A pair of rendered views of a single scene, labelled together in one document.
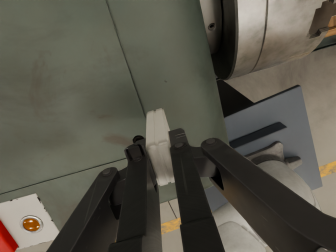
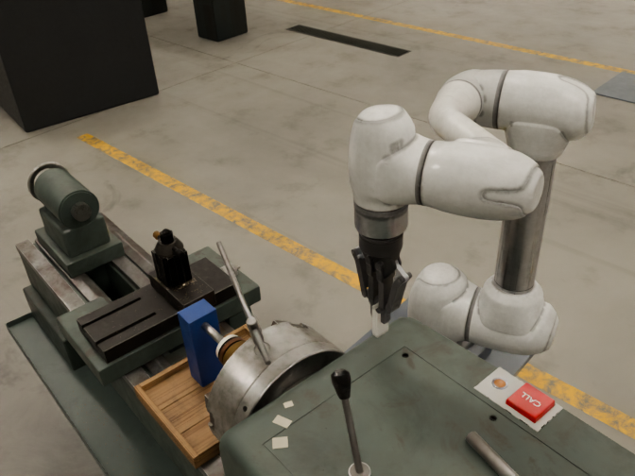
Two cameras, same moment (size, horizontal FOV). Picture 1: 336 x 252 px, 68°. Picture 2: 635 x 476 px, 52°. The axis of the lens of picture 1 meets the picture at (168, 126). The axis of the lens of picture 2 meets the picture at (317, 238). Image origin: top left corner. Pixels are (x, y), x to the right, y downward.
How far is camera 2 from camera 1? 1.08 m
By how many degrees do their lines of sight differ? 47
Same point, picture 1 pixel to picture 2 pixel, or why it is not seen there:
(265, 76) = not seen: hidden behind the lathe
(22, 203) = (486, 391)
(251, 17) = (315, 347)
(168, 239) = not seen: outside the picture
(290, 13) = (304, 335)
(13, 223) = (506, 392)
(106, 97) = (389, 375)
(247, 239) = (483, 301)
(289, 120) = not seen: hidden behind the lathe
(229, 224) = (487, 324)
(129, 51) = (359, 374)
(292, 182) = (413, 305)
